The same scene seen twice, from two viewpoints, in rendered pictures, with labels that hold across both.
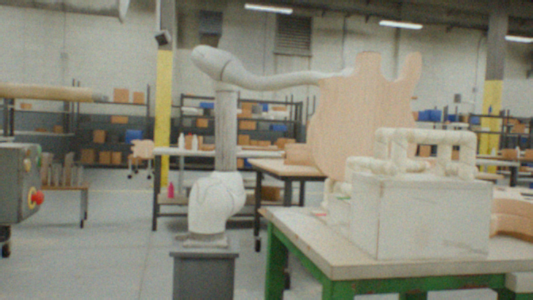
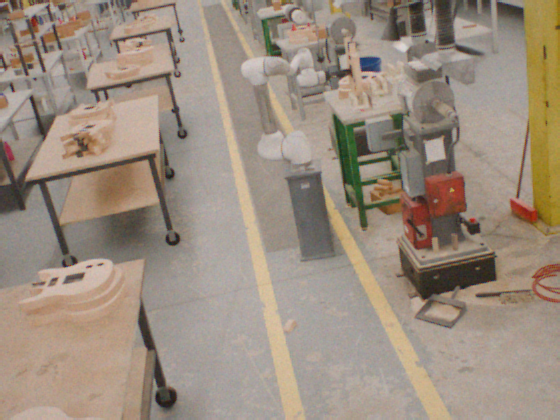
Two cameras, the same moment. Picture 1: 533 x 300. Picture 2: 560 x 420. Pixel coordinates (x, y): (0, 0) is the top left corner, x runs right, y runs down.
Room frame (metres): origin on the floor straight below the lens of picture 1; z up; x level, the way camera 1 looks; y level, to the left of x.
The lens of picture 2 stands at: (0.99, 5.23, 2.51)
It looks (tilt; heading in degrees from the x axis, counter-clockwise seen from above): 23 degrees down; 281
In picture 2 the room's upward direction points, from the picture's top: 12 degrees counter-clockwise
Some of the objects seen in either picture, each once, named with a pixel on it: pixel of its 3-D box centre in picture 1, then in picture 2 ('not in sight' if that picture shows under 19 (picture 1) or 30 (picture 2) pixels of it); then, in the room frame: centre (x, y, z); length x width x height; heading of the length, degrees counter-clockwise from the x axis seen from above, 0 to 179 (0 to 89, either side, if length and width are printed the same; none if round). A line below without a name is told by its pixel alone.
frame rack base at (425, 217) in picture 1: (416, 213); (397, 89); (0.92, -0.36, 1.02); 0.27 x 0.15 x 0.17; 102
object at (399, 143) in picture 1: (398, 157); not in sight; (0.85, -0.29, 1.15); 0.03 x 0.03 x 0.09
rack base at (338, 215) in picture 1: (384, 215); (378, 98); (1.07, -0.33, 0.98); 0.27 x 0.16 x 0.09; 102
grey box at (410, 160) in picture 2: not in sight; (409, 152); (0.91, 0.87, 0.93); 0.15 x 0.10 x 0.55; 103
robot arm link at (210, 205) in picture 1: (208, 203); (297, 146); (1.68, 0.23, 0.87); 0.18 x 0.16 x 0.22; 163
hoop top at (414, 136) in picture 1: (435, 136); not in sight; (0.87, -0.37, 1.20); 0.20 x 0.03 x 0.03; 101
